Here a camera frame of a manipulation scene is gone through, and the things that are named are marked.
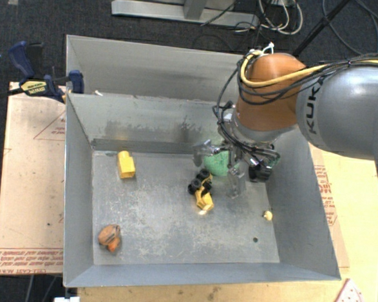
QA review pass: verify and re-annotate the grey metal bin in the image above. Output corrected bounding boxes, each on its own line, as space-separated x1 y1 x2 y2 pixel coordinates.
48 34 358 302

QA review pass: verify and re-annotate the brown cardboard board red print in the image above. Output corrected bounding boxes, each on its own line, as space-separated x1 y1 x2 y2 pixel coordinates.
0 81 363 301

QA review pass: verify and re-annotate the orange and brown toy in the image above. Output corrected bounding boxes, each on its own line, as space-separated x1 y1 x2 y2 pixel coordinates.
96 223 124 254

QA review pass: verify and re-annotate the yellow toy truck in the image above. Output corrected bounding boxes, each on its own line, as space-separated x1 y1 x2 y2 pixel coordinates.
185 167 218 213

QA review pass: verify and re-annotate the pink triangular pad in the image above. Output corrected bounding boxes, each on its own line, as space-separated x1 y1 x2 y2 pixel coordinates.
334 277 369 302

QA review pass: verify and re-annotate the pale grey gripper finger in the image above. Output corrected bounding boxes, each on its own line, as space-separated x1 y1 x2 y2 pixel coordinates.
191 138 217 168
226 167 249 201

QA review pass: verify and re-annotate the green ball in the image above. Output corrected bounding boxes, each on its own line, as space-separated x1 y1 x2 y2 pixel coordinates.
202 146 241 179

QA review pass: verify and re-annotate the black cylinder on white bracket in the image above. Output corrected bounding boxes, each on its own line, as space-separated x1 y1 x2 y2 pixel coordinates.
245 155 274 184

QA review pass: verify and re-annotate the yellow block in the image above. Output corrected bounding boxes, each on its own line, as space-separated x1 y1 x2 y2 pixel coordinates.
115 149 138 181

